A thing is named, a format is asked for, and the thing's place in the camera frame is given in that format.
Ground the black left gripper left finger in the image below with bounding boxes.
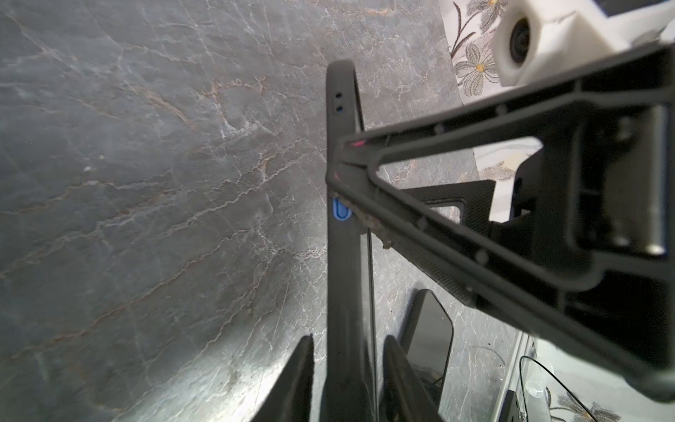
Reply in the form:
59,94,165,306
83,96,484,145
251,335,315,422

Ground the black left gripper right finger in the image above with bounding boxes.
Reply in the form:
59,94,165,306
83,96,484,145
381,335,442,422

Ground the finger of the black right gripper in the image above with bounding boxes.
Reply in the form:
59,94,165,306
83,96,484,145
390,180,496,308
326,44,674,401

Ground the black phone lying far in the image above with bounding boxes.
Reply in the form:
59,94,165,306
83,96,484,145
320,60,378,421

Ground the black phone lying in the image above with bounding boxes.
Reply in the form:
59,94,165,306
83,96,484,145
400,288,455,408
320,60,378,421

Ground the black phone lying right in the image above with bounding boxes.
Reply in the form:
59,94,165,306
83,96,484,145
400,288,455,408

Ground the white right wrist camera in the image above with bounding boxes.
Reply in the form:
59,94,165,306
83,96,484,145
490,1,674,87

